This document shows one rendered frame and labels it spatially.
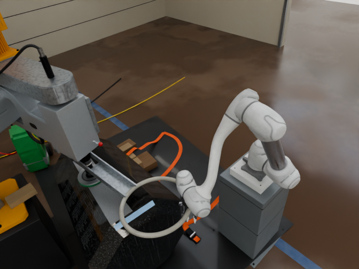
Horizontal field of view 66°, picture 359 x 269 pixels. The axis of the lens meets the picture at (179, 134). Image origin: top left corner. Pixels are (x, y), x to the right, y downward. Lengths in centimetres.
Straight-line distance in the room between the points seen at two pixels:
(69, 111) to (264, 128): 114
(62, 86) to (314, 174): 273
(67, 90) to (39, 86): 15
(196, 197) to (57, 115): 93
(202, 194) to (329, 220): 184
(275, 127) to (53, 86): 120
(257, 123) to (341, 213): 199
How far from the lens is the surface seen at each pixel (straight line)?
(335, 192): 335
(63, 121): 181
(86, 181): 225
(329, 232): 302
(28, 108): 217
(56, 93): 172
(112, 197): 211
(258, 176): 208
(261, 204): 204
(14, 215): 240
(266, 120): 135
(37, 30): 694
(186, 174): 156
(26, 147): 371
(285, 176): 185
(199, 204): 147
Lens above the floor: 241
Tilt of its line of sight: 40 degrees down
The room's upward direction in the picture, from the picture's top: 6 degrees counter-clockwise
